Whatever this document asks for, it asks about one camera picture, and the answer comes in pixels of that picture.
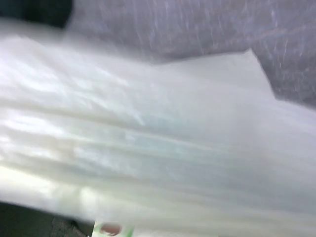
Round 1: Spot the light green plastic bag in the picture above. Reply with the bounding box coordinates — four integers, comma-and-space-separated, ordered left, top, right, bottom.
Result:
0, 20, 316, 237

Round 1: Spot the black cloth back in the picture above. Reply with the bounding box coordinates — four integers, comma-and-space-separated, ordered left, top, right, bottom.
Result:
0, 0, 74, 29

